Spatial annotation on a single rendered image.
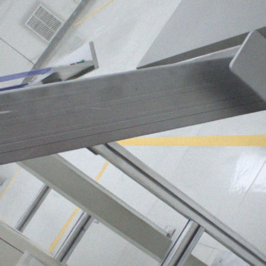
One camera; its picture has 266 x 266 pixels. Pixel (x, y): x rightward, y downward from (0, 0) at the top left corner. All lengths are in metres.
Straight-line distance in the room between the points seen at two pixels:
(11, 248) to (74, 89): 1.52
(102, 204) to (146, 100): 0.94
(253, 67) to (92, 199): 0.96
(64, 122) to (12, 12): 8.44
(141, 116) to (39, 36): 8.42
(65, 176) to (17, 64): 7.43
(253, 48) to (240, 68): 0.02
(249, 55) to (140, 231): 1.01
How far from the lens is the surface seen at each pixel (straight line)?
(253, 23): 1.05
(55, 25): 9.04
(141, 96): 0.54
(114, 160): 1.28
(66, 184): 1.43
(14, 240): 2.01
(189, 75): 0.56
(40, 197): 2.74
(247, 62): 0.55
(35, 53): 8.90
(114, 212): 1.48
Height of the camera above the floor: 0.95
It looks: 17 degrees down
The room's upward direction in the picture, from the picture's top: 52 degrees counter-clockwise
